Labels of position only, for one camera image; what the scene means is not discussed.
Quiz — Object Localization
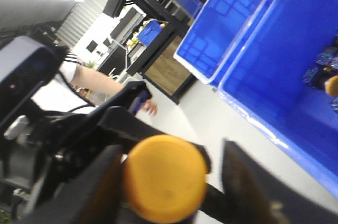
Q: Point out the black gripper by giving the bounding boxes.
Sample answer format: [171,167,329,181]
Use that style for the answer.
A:
[0,80,212,224]

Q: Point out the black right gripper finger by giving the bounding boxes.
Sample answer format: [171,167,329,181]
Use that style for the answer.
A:
[221,140,337,223]

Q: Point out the yellow mushroom push button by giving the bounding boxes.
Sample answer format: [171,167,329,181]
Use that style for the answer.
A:
[123,134,208,223]

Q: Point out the person's bare forearm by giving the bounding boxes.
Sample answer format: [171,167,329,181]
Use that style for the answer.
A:
[70,65,124,95]

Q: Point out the person's hand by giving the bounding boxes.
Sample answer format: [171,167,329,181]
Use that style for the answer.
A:
[141,99,158,116]

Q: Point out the blue crate front left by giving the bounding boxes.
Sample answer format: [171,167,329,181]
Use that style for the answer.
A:
[219,0,337,195]

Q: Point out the blue crate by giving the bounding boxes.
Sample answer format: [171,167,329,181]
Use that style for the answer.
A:
[174,0,267,86]
[219,0,337,195]

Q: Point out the yellow push button lying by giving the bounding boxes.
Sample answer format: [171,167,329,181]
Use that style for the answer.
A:
[302,66,337,97]

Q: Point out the black shelving rack background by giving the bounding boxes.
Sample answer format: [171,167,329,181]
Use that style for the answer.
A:
[99,0,196,104]

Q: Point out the blue crate back left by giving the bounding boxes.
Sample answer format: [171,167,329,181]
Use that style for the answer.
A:
[174,0,267,86]

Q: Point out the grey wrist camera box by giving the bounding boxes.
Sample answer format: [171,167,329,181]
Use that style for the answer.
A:
[1,36,65,112]

